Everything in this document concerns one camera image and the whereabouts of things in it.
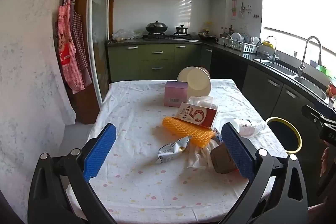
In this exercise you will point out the steel pot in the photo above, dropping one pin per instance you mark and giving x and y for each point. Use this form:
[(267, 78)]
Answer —
[(181, 30)]

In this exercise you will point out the white plate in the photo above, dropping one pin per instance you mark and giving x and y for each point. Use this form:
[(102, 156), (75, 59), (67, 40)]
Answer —
[(236, 37)]

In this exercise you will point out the small steel faucet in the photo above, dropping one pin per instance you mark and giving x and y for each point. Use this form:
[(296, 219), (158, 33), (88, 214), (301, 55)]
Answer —
[(274, 53)]

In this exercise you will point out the black gas stove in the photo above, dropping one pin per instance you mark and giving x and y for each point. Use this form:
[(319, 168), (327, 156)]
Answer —
[(168, 36)]

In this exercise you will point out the white mug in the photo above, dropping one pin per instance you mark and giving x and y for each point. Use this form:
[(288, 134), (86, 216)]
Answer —
[(220, 41)]

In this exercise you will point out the brown wooden door frame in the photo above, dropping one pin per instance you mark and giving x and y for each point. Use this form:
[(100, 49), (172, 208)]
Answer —
[(78, 108)]

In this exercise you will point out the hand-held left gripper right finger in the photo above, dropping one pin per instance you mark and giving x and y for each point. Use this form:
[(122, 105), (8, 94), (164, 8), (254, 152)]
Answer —
[(237, 153)]

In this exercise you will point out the checked apron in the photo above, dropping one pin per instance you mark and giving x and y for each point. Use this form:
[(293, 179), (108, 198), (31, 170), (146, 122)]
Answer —
[(78, 37)]

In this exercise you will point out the red and white milk carton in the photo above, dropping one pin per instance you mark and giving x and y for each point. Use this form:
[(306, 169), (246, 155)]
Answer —
[(197, 115)]

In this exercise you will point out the dark sauce bottle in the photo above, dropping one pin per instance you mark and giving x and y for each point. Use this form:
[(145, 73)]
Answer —
[(231, 30)]

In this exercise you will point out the green plastic item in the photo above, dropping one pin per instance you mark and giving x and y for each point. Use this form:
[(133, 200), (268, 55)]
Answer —
[(324, 69)]

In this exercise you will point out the clear plastic bag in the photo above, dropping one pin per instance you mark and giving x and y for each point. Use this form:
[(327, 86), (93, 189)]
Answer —
[(199, 101)]

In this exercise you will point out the white dish rack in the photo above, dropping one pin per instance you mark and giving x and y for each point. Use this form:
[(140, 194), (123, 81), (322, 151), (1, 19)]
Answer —
[(244, 47)]

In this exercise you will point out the yellow flowers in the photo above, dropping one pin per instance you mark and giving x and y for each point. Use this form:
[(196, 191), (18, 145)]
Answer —
[(207, 26)]

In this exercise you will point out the person's right hand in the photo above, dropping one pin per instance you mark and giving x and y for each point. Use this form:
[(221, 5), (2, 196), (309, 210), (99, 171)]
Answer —
[(325, 161)]

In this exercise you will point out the yellow rimmed trash bin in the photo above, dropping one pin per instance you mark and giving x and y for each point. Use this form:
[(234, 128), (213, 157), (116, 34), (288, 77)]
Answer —
[(283, 134)]

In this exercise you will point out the white dotted tablecloth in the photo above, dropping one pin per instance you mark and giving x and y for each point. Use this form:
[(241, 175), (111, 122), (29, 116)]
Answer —
[(136, 113)]

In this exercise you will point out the black frying pan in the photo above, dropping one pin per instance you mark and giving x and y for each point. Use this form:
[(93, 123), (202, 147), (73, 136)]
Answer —
[(207, 36)]

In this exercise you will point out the steel double sink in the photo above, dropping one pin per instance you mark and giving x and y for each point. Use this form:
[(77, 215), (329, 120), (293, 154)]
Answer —
[(312, 87)]

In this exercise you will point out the clear plastic water bottle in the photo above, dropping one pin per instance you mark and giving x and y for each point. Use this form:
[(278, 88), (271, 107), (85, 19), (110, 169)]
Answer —
[(246, 127)]

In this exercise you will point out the red cup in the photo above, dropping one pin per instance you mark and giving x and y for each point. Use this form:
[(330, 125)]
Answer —
[(332, 88)]

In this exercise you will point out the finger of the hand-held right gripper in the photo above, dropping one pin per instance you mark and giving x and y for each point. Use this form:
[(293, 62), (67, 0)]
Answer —
[(313, 112)]

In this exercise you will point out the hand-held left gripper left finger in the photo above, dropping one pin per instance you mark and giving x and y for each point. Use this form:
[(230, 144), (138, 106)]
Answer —
[(99, 153)]

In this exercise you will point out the pink wall decoration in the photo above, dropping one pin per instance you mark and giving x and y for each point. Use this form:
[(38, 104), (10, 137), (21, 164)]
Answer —
[(234, 8)]

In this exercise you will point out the blue wrapper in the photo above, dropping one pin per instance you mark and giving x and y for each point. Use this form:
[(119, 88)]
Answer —
[(219, 138)]

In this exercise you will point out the pink cardboard box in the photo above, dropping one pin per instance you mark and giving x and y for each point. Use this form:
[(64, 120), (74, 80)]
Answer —
[(174, 94)]

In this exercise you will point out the person's right forearm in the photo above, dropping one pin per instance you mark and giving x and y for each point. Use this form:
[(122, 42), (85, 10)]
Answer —
[(321, 214)]

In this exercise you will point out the plastic bag with food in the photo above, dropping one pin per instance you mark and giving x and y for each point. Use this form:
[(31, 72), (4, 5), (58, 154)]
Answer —
[(126, 35)]

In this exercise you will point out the brown plastic container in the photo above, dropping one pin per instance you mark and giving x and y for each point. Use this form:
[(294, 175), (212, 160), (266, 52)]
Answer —
[(220, 159)]

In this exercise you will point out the tall steel faucet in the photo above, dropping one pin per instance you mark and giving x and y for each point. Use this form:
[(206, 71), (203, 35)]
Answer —
[(302, 66)]

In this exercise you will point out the red apron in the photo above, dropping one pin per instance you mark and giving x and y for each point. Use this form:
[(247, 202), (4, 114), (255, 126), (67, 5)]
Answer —
[(67, 50)]

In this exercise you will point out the orange foam net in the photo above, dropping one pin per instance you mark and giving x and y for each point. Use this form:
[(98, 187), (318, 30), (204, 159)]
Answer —
[(183, 132)]

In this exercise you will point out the silver snack wrapper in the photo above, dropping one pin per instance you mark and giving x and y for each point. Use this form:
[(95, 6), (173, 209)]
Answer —
[(170, 150)]

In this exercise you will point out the black kitchen countertop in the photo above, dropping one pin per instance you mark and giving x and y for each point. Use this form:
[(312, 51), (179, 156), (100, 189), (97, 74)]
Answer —
[(236, 52)]

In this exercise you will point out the black wok with lid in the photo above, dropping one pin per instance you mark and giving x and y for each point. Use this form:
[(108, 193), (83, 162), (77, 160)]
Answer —
[(156, 27)]

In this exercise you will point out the white paper bowl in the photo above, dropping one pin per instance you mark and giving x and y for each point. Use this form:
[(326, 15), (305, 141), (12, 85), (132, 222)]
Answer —
[(182, 74), (199, 82)]

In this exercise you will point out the window with blind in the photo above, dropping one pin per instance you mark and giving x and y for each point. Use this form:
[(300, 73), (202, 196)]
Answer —
[(294, 3)]

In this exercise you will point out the green base cabinets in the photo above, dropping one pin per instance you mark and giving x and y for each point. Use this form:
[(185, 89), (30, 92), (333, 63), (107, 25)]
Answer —
[(155, 61)]

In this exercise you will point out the yellow sponge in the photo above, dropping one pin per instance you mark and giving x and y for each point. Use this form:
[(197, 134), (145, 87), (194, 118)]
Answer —
[(266, 43)]

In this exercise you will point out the hanging kitchen utensil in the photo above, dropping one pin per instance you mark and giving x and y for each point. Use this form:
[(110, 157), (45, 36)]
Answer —
[(242, 8)]

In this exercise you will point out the glass sliding door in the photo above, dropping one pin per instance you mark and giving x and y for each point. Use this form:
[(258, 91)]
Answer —
[(99, 29)]

